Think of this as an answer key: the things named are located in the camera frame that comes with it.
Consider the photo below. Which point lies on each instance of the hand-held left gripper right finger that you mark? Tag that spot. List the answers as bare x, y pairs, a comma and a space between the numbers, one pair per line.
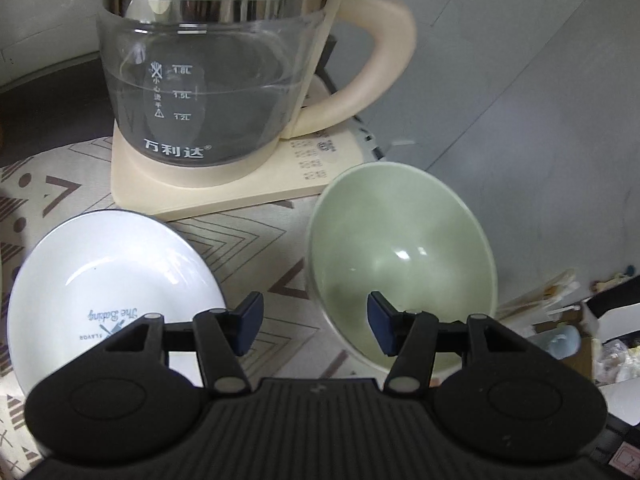
380, 317

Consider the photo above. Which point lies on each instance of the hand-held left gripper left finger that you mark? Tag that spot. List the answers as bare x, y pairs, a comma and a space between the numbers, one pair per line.
250, 317

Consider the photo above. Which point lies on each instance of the pale green bowl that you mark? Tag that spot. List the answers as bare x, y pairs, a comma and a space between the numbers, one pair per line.
400, 220

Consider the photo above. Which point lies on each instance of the white printed bowl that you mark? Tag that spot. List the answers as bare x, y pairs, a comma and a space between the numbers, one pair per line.
100, 260

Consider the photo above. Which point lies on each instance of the patterned beige table mat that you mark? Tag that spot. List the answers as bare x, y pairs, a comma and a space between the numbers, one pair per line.
250, 255

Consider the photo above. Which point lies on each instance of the cream kettle heating base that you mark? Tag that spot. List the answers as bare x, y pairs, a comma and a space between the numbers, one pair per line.
240, 192

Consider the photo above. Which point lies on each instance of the light blue bottle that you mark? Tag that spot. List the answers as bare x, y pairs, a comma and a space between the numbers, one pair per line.
562, 340

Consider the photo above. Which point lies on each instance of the white cardboard box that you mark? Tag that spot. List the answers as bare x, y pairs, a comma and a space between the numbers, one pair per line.
612, 317

